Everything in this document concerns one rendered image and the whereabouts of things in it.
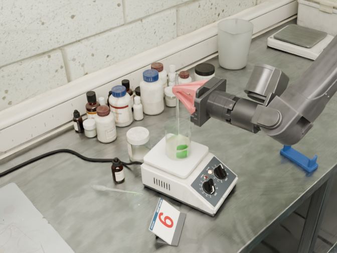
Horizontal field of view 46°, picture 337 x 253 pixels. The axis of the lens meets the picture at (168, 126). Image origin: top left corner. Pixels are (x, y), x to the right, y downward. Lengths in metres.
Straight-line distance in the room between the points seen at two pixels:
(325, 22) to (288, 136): 1.13
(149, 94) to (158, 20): 0.29
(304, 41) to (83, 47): 0.85
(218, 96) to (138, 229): 0.34
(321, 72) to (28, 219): 0.68
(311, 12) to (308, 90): 1.13
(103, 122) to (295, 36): 0.89
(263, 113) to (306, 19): 1.18
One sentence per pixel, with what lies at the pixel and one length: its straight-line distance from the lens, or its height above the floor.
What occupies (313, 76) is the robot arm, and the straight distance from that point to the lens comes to 0.72.
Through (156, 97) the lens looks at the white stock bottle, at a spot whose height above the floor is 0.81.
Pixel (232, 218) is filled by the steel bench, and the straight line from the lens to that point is 0.93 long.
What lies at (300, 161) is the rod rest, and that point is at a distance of 1.08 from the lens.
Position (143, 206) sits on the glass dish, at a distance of 0.93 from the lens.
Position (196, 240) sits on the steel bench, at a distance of 0.88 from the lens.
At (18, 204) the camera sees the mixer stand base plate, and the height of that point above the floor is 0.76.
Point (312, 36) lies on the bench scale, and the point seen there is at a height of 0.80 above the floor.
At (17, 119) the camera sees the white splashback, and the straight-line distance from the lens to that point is 1.14.
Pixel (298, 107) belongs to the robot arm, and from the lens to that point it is 0.70.
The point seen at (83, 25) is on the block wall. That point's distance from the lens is 1.19.
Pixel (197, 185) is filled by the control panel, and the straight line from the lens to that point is 0.91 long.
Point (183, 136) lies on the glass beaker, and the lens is 0.88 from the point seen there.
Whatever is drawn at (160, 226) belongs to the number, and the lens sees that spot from 0.87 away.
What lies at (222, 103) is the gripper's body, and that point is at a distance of 0.77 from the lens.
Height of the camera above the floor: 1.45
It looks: 36 degrees down
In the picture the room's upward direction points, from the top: 2 degrees counter-clockwise
